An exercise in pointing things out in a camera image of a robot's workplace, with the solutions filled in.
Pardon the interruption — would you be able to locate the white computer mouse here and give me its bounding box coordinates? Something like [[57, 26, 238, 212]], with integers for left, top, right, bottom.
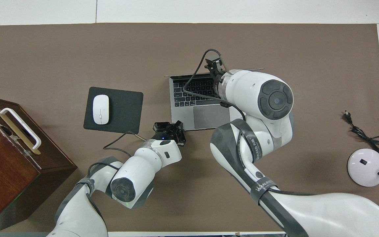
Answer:
[[92, 94, 110, 125]]

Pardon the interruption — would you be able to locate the grey aluminium laptop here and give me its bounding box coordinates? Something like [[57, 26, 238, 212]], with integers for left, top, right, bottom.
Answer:
[[164, 68, 265, 132]]

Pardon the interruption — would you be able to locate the white desk lamp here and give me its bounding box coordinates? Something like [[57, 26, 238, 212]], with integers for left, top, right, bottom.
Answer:
[[347, 127, 379, 187]]

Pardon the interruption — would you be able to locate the black lamp power cable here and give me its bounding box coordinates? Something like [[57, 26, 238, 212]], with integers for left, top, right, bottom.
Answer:
[[343, 111, 379, 156]]

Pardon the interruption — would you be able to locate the black mouse pad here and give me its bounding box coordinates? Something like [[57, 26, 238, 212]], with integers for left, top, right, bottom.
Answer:
[[83, 87, 144, 135]]

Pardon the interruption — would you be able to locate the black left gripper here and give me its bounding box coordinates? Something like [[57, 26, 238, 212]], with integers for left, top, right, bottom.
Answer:
[[151, 120, 187, 146]]

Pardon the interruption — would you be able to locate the dark brown wooden box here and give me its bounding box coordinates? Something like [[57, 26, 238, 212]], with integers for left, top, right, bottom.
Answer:
[[0, 94, 78, 236]]

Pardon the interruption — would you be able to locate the tan handle backplate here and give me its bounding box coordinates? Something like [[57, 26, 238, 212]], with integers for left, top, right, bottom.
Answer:
[[0, 109, 41, 155]]

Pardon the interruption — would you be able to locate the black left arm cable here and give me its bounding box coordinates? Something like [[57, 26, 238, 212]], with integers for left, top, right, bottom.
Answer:
[[103, 132, 146, 158]]

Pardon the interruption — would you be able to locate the white box handle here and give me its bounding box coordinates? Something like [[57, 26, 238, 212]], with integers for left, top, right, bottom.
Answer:
[[0, 108, 42, 150]]

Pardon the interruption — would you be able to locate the brown paper table mat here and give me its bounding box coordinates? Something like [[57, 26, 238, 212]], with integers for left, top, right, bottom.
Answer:
[[0, 22, 379, 232]]

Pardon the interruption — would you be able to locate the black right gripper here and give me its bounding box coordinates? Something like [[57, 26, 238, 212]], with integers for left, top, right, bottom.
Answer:
[[205, 55, 225, 84]]

